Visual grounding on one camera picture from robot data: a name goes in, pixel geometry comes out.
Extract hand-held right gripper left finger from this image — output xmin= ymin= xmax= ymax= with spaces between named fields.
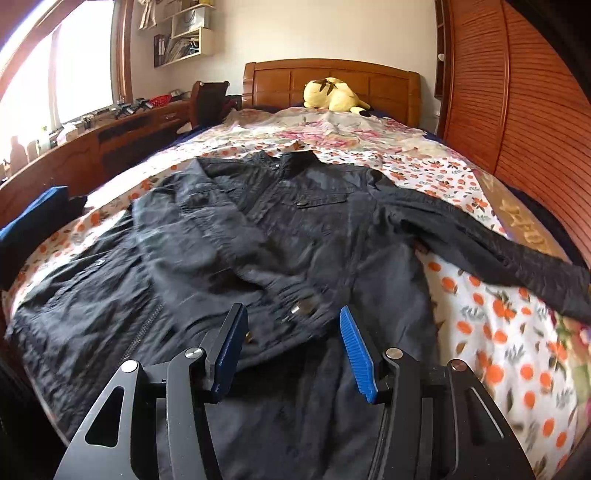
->
xmin=54 ymin=303 xmax=250 ymax=480

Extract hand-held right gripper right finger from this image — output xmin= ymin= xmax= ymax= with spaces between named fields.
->
xmin=339 ymin=305 xmax=536 ymax=480

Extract dark grey trousers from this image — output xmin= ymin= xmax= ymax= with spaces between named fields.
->
xmin=7 ymin=150 xmax=591 ymax=480

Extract orange fruit print bed sheet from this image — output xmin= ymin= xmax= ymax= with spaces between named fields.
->
xmin=0 ymin=134 xmax=587 ymax=480

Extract golden patterned bed mat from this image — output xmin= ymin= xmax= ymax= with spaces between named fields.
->
xmin=480 ymin=171 xmax=573 ymax=266

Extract pink floral blanket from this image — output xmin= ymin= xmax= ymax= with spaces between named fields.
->
xmin=222 ymin=106 xmax=444 ymax=162

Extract dark blue cloth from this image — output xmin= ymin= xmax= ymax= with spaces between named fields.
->
xmin=0 ymin=186 xmax=70 ymax=287

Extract wooden desk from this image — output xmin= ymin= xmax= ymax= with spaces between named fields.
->
xmin=0 ymin=99 xmax=195 ymax=227

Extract yellow plush toy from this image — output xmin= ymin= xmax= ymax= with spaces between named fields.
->
xmin=302 ymin=78 xmax=371 ymax=114

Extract wooden chair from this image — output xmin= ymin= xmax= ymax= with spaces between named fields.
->
xmin=189 ymin=80 xmax=232 ymax=130

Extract black desk clutter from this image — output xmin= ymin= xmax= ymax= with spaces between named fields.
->
xmin=115 ymin=98 xmax=153 ymax=119

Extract wooden slatted wardrobe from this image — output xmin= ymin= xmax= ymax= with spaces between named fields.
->
xmin=434 ymin=0 xmax=591 ymax=268

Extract wooden headboard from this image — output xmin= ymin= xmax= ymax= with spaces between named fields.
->
xmin=242 ymin=59 xmax=422 ymax=127

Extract wooden corner shelf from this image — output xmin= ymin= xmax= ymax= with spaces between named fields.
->
xmin=434 ymin=0 xmax=451 ymax=100

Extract window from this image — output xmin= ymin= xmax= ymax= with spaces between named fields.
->
xmin=0 ymin=0 xmax=134 ymax=162

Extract beige hanging cloth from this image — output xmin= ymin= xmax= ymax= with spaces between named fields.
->
xmin=139 ymin=0 xmax=161 ymax=29

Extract white wall shelf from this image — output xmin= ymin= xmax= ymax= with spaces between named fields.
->
xmin=152 ymin=0 xmax=218 ymax=69

